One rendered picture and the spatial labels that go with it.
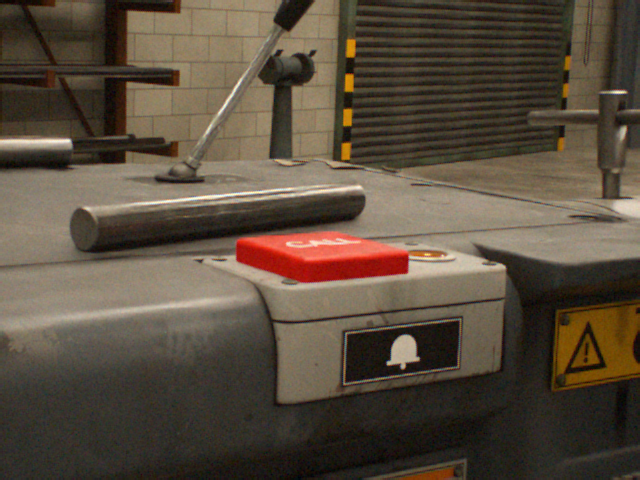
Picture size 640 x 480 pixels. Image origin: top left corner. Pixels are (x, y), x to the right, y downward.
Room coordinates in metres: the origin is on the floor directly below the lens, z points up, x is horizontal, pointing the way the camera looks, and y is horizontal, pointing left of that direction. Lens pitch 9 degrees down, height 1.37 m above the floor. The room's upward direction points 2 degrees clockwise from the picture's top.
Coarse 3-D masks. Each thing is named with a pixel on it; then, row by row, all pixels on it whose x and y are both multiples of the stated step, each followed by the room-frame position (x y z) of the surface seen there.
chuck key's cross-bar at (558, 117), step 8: (536, 112) 1.15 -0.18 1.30; (544, 112) 1.14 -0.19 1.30; (552, 112) 1.13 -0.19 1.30; (560, 112) 1.12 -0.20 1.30; (568, 112) 1.11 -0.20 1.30; (576, 112) 1.11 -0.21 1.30; (584, 112) 1.10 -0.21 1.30; (592, 112) 1.09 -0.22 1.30; (624, 112) 1.06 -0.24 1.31; (632, 112) 1.05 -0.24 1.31; (528, 120) 1.16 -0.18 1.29; (536, 120) 1.15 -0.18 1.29; (544, 120) 1.14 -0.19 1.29; (552, 120) 1.13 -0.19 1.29; (560, 120) 1.12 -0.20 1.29; (568, 120) 1.11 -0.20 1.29; (576, 120) 1.10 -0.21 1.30; (584, 120) 1.09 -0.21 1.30; (592, 120) 1.09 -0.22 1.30; (616, 120) 1.06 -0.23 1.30; (624, 120) 1.06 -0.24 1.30; (632, 120) 1.05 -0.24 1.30
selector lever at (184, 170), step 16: (272, 32) 0.93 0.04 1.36; (272, 48) 0.93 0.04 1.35; (256, 64) 0.93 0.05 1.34; (240, 80) 0.93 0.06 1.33; (240, 96) 0.93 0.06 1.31; (224, 112) 0.93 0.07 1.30; (208, 128) 0.93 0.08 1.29; (208, 144) 0.93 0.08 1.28; (192, 160) 0.92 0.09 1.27; (160, 176) 0.92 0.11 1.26; (176, 176) 0.92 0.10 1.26; (192, 176) 0.92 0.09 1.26
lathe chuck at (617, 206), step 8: (560, 200) 1.05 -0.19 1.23; (568, 200) 1.05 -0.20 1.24; (576, 200) 1.04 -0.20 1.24; (584, 200) 1.04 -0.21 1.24; (592, 200) 1.04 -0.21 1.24; (600, 200) 1.04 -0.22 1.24; (608, 200) 1.05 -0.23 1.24; (616, 200) 1.05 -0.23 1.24; (624, 200) 1.05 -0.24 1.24; (632, 200) 1.05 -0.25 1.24; (608, 208) 1.01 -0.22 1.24; (616, 208) 1.02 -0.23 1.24; (624, 208) 1.02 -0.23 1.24; (632, 208) 1.02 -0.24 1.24; (632, 216) 1.00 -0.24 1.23
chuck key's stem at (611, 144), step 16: (608, 96) 1.07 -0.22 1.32; (624, 96) 1.07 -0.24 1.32; (608, 112) 1.07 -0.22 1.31; (608, 128) 1.06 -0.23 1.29; (624, 128) 1.07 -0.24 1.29; (608, 144) 1.06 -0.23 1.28; (624, 144) 1.07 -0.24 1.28; (608, 160) 1.06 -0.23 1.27; (624, 160) 1.07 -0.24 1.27; (608, 176) 1.07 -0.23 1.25; (608, 192) 1.06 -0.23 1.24
